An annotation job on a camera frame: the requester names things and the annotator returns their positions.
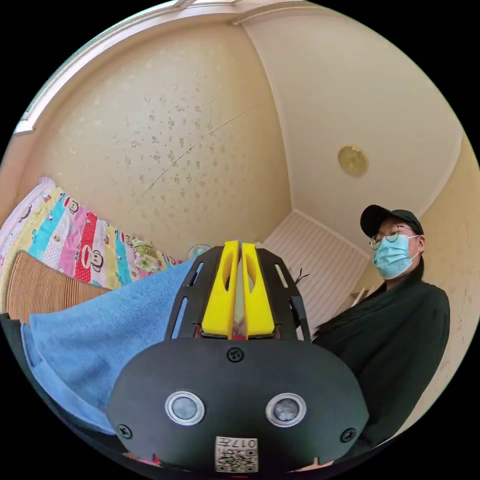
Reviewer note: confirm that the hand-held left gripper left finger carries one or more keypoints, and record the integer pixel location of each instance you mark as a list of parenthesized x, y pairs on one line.
[(219, 300)]

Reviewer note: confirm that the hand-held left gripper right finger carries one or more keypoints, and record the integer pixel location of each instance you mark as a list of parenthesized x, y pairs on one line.
[(258, 303)]

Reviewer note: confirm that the blue jeans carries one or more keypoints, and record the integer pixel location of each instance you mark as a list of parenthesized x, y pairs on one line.
[(93, 330)]

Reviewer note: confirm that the small teal fan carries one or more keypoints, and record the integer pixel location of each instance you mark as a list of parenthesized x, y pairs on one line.
[(198, 249)]

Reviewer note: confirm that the white slatted door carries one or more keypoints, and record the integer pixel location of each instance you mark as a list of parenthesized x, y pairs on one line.
[(322, 258)]

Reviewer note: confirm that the floral pillow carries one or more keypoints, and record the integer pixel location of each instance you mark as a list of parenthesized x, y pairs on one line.
[(144, 255)]

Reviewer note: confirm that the person's body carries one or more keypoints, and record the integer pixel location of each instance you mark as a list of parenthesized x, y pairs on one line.
[(393, 318)]

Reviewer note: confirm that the round ceiling lamp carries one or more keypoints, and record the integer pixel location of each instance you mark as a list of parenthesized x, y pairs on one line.
[(353, 160)]

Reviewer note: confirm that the bed with printed sheet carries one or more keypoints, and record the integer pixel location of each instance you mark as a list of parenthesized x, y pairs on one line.
[(45, 285)]

